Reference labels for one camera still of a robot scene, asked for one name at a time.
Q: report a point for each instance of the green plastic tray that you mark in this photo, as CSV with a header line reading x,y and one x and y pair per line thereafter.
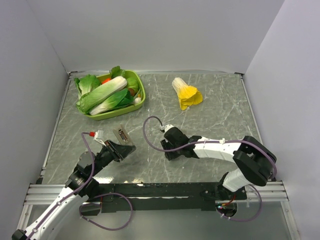
x,y
132,101

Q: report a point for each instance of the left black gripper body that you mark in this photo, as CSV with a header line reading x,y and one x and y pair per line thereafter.
x,y
110,151

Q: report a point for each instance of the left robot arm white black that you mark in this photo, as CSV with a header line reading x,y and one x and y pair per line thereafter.
x,y
80,187

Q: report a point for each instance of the bok choy toy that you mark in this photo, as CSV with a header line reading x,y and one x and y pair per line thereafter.
x,y
110,103

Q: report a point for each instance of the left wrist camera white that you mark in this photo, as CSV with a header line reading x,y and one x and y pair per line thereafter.
x,y
98,136

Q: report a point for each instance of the yellow cabbage toy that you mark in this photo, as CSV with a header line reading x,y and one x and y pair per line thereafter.
x,y
187,95

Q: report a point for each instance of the green leaf lettuce toy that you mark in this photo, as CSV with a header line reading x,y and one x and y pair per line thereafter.
x,y
86,84

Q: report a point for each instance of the red tomato toy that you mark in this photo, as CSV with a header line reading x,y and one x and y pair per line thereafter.
x,y
106,80

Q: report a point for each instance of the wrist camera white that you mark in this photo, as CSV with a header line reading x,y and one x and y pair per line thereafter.
x,y
98,136
165,128

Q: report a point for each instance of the white remote control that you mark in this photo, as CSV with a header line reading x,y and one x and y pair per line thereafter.
x,y
122,136

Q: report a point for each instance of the round green cabbage toy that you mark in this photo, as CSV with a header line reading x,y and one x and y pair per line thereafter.
x,y
132,83

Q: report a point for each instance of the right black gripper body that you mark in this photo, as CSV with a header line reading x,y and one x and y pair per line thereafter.
x,y
167,145

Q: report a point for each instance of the large napa cabbage toy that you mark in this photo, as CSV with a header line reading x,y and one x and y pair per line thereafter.
x,y
99,94

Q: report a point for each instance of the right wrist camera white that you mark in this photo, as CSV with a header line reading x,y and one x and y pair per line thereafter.
x,y
165,128

